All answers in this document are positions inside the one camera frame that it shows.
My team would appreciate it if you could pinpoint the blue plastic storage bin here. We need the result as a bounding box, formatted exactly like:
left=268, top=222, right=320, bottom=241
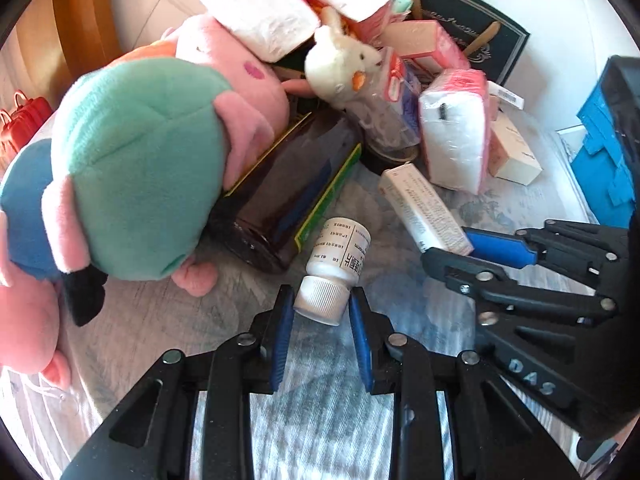
left=570, top=55, right=640, bottom=221

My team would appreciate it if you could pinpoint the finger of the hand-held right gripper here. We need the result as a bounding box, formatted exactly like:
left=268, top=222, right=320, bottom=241
left=421, top=247, right=618, bottom=328
left=462, top=219, right=631, bottom=288

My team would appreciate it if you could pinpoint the white orange medicine box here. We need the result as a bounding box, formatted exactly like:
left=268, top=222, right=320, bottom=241
left=378, top=162, right=475, bottom=256

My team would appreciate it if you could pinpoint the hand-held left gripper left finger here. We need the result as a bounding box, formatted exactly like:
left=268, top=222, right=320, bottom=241
left=60, top=285, right=296, bottom=480

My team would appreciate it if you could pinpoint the teal shirt plush pig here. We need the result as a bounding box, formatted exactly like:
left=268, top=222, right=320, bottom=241
left=41, top=12, right=291, bottom=328

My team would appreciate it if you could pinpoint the white medicine bottle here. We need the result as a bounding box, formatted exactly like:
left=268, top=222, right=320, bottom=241
left=294, top=217, right=372, bottom=326

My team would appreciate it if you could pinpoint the curved wooden frame post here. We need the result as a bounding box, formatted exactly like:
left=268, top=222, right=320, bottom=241
left=15, top=0, right=116, bottom=81

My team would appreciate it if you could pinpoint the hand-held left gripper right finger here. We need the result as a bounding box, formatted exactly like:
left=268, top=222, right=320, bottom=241
left=348, top=287, right=581, bottom=480

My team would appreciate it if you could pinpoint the clear plastic package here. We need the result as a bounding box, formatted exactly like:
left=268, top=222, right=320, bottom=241
left=350, top=47, right=423, bottom=161

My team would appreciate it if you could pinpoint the white cosmetics box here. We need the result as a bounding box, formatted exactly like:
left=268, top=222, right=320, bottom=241
left=487, top=110, right=543, bottom=186

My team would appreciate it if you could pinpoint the plain pink tissue pack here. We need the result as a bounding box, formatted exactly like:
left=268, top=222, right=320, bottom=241
left=382, top=20, right=471, bottom=73

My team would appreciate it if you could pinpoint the blue shirt plush pig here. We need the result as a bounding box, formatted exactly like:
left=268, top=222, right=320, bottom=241
left=0, top=137, right=108, bottom=391

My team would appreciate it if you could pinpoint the pink flower tissue pack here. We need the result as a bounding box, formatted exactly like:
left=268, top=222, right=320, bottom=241
left=417, top=69, right=493, bottom=196

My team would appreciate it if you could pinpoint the brown green label glass bottle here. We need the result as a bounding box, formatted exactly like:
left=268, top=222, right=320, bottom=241
left=207, top=110, right=363, bottom=273

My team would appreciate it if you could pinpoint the red handbag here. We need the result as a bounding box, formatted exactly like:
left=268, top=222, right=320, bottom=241
left=0, top=90, right=53, bottom=156

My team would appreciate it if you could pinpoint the white duck plush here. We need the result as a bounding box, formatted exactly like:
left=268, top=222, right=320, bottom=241
left=305, top=7, right=383, bottom=106

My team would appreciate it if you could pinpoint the pink green tissue pack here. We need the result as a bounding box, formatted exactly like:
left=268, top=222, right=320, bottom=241
left=360, top=0, right=413, bottom=41

